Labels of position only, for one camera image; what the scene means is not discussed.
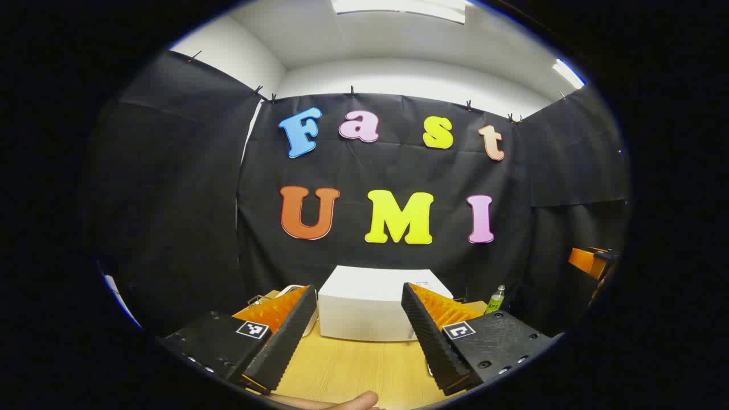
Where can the white toaster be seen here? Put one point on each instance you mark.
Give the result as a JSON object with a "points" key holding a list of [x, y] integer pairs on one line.
{"points": [[312, 326]]}

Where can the black backdrop cloth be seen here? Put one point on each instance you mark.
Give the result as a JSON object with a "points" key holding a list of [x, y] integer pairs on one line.
{"points": [[398, 171]]}

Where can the small ceiling light panel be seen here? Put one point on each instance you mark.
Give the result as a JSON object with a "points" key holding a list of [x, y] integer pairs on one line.
{"points": [[568, 74]]}

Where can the green drink bottle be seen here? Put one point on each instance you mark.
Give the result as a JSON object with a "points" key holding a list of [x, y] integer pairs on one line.
{"points": [[494, 304]]}

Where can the white microwave oven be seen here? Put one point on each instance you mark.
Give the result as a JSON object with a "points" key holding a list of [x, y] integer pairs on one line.
{"points": [[364, 307]]}

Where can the large ceiling light panel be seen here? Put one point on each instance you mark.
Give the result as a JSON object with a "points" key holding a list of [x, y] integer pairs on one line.
{"points": [[398, 7]]}

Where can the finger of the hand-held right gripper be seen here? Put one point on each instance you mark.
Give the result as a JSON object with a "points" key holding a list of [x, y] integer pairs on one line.
{"points": [[584, 259]]}

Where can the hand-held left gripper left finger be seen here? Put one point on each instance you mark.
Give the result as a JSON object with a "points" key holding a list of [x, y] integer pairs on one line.
{"points": [[290, 341]]}

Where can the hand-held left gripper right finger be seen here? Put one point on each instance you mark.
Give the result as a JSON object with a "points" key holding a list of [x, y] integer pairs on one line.
{"points": [[435, 347]]}

